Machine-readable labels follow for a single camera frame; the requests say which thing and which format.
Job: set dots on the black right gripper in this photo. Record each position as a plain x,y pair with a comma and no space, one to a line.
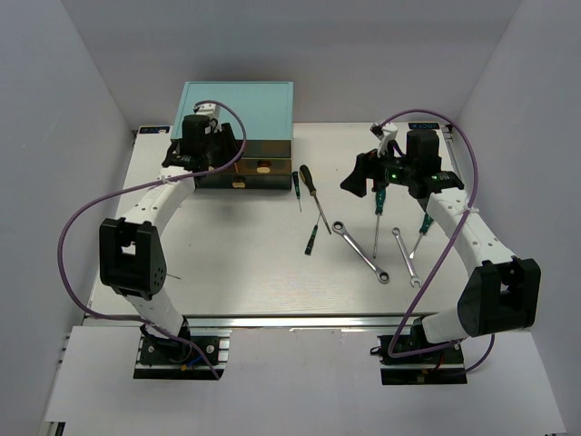
368,166

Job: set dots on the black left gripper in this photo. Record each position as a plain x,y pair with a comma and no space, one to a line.
225,136

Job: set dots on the transparent drawer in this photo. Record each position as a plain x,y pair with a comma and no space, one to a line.
278,149
244,181
263,166

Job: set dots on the black yellow large screwdriver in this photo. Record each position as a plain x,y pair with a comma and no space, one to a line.
306,177

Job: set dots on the small black green precision screwdriver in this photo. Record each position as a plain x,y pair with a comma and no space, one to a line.
311,241

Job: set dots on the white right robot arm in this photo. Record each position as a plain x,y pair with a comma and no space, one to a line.
502,290

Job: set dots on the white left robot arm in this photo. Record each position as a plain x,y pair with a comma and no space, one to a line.
131,257

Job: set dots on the small precision screwdriver by cabinet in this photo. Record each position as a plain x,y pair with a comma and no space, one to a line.
296,184

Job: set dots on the small combination wrench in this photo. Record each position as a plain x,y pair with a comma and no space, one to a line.
415,281

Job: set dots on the teal drawer cabinet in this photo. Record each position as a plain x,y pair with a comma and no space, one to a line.
265,108

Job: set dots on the large ratchet combination wrench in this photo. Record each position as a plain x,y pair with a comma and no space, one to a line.
340,229

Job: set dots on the green handled long screwdriver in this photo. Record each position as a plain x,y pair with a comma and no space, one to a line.
380,197

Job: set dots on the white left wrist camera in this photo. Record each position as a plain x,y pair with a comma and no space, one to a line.
208,110

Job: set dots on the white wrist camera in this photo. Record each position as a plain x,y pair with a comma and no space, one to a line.
208,110
385,133

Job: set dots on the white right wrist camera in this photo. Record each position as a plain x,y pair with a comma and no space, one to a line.
385,133

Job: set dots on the green handled short screwdriver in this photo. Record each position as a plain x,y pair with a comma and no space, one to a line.
423,230

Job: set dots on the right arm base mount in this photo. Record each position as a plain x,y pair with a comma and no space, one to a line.
445,367

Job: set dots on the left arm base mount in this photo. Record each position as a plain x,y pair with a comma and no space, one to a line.
163,359

